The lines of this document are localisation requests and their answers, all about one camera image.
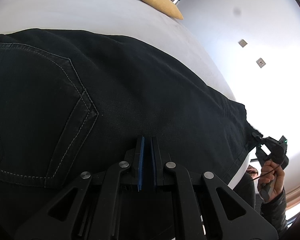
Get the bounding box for right hand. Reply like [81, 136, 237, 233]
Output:
[257, 160, 285, 203]

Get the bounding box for black denim pants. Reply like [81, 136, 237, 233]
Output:
[0, 28, 263, 240]

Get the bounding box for lower wall socket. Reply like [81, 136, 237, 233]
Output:
[256, 58, 266, 68]

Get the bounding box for wall socket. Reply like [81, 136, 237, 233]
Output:
[256, 58, 266, 68]
[238, 39, 248, 48]

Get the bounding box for yellow cushion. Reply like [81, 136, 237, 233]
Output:
[142, 0, 184, 20]

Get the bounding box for upper wall socket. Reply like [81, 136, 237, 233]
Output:
[238, 39, 248, 48]

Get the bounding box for right forearm dark sleeve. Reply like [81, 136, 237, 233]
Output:
[260, 189, 288, 238]

